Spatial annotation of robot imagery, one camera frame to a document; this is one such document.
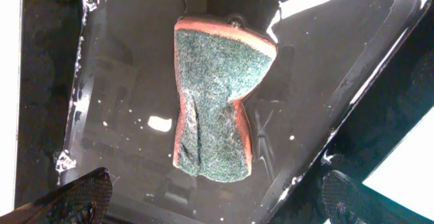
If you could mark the black plastic tray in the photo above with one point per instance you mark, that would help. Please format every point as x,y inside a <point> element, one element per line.
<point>98,89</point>

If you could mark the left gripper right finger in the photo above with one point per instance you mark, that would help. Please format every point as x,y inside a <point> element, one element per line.
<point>349,202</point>

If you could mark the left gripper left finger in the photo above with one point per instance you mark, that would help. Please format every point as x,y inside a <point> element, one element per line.
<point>84,200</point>

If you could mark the dark sponge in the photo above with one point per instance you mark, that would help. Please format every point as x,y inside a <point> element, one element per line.
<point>216,65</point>

